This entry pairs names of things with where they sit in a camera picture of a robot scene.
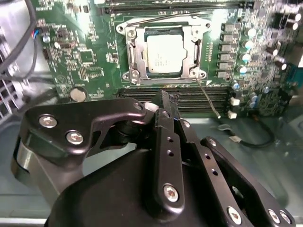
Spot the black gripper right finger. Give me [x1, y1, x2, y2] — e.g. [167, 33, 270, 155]
[170, 95, 296, 227]

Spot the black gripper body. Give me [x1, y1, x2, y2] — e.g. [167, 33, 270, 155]
[46, 148, 227, 227]

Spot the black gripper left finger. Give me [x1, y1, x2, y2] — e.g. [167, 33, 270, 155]
[10, 89, 187, 210]

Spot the metal wire locking lever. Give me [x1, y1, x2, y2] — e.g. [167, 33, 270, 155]
[196, 77, 221, 119]
[126, 13, 202, 26]

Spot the metal socket cover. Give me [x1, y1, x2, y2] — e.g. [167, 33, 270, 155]
[125, 23, 202, 85]

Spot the silver CPU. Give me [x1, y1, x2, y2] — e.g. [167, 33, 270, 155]
[144, 33, 189, 74]

